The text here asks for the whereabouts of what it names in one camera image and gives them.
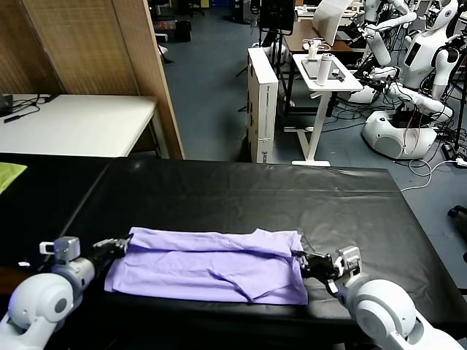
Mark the black bar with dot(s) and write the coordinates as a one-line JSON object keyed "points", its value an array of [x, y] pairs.
{"points": [[14, 119]]}

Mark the grey tablet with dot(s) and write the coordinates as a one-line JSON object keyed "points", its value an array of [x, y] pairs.
{"points": [[309, 69]]}

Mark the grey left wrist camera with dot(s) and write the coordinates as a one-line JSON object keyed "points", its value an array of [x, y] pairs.
{"points": [[67, 248]]}

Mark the glossy black table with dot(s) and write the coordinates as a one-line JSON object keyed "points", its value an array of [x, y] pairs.
{"points": [[44, 204]]}

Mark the small white desk device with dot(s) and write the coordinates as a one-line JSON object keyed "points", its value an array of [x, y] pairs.
{"points": [[311, 51]]}

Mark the white table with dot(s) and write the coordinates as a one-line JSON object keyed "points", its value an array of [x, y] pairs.
{"points": [[80, 124]]}

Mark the tall white cardboard box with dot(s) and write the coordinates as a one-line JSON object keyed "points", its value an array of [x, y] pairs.
{"points": [[264, 109]]}

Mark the black trash bin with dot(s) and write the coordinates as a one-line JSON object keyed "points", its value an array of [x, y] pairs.
{"points": [[183, 31]]}

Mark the wooden partition screen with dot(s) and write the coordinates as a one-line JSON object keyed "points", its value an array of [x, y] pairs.
{"points": [[91, 43]]}

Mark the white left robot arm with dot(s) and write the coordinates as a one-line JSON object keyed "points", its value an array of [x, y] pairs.
{"points": [[36, 306]]}

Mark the white humanoid robot raised arm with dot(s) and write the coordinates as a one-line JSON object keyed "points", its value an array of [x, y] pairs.
{"points": [[379, 51]]}

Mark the yellow-green cloth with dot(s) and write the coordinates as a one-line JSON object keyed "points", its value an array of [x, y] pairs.
{"points": [[9, 175]]}

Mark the white curved panel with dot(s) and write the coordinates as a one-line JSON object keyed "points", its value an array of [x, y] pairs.
{"points": [[326, 22]]}

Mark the black chair wheel base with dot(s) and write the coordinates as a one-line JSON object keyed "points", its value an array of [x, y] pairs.
{"points": [[460, 215]]}

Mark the white humanoid robot black shoulders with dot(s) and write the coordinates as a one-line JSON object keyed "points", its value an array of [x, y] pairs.
{"points": [[419, 62]]}

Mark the purple t-shirt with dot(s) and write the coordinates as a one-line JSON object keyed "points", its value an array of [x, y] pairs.
{"points": [[204, 270]]}

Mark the small white floor object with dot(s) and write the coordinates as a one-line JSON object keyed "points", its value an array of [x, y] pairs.
{"points": [[163, 53]]}

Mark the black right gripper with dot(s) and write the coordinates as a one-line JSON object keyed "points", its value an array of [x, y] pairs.
{"points": [[321, 266]]}

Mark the brown desk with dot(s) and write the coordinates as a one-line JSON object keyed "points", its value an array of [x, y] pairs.
{"points": [[297, 40]]}

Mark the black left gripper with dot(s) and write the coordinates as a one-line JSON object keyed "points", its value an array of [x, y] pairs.
{"points": [[104, 255]]}

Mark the white drink bottle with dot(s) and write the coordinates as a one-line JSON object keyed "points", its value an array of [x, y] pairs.
{"points": [[323, 71]]}

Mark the power strip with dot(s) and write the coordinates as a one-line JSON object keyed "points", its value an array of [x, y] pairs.
{"points": [[448, 149]]}

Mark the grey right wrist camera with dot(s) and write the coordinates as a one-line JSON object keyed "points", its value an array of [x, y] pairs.
{"points": [[350, 262]]}

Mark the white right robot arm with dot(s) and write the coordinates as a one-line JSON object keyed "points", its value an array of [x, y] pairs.
{"points": [[386, 313]]}

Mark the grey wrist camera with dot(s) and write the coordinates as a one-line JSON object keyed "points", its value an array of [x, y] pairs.
{"points": [[67, 248], [350, 262]]}

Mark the white standing side desk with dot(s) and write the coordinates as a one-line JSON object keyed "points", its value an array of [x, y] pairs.
{"points": [[343, 85]]}

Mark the black screen on tripod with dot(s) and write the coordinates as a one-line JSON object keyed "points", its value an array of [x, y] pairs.
{"points": [[275, 16]]}

